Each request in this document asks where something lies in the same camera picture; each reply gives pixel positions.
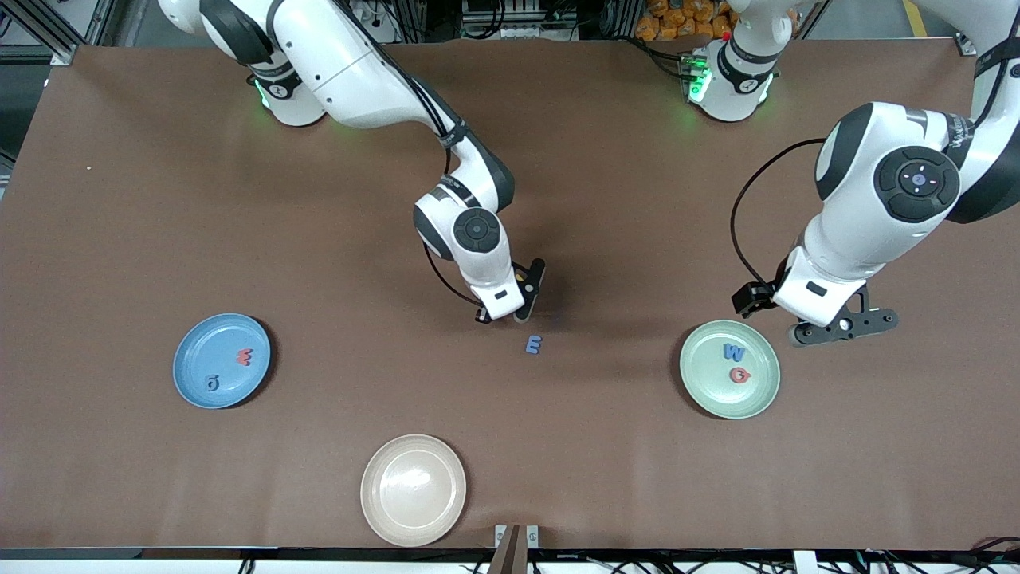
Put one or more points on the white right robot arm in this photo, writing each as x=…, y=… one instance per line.
x=343, y=64

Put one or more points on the red foam letter m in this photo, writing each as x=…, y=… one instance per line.
x=244, y=358

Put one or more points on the red foam letter Q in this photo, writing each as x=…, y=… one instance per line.
x=734, y=375

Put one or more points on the white power strip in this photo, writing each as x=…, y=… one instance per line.
x=370, y=17

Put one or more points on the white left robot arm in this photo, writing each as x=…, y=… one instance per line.
x=857, y=231

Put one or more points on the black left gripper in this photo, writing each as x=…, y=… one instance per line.
x=750, y=299

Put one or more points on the pile of orange items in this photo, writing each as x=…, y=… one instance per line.
x=669, y=20

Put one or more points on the blue foam letter m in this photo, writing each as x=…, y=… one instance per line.
x=529, y=344

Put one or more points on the metal table edge bracket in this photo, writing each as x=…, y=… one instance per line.
x=516, y=550

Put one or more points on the black equipment rack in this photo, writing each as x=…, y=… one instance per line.
x=518, y=20

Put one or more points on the beige plate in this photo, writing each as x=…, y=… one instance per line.
x=413, y=490

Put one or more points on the aluminium frame post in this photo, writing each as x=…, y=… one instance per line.
x=38, y=30
x=968, y=44

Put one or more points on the blue plate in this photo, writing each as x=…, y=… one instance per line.
x=199, y=351

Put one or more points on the green plate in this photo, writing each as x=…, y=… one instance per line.
x=717, y=391

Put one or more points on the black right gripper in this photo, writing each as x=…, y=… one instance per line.
x=483, y=316

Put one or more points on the blue foam letter W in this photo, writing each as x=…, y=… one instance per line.
x=727, y=353

